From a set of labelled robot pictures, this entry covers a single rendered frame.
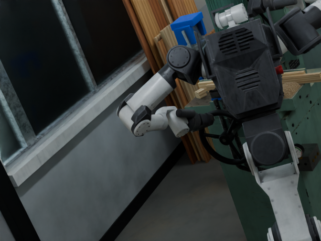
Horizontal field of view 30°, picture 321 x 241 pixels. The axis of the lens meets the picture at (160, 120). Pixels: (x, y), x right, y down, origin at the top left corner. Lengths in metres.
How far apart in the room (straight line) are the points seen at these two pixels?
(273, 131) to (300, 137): 0.88
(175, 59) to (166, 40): 2.00
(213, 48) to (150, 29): 2.22
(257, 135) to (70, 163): 1.86
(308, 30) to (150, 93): 0.61
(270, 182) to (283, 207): 0.10
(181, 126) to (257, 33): 0.58
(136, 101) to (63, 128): 1.44
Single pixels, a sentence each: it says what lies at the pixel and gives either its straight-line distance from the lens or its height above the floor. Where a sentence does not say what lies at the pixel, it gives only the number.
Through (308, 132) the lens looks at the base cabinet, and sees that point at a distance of 2.98.
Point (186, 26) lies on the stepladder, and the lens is 3.62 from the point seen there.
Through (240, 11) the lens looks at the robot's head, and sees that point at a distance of 2.22.
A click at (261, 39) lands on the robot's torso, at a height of 1.36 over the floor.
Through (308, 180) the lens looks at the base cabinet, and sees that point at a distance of 2.97.
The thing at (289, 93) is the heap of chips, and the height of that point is 0.91.
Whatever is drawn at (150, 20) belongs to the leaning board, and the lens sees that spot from 4.27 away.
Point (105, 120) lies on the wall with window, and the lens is 3.94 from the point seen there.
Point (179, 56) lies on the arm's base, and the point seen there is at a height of 1.36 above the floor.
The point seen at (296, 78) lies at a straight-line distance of 2.83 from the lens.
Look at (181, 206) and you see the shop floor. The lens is 4.00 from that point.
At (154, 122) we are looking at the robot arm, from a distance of 2.31.
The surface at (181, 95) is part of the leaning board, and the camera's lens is 4.24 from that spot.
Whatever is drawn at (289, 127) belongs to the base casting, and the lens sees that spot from 2.80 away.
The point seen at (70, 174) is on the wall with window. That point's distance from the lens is 3.64.
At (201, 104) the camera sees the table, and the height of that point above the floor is 0.90.
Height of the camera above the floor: 1.92
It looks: 20 degrees down
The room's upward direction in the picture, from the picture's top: 21 degrees counter-clockwise
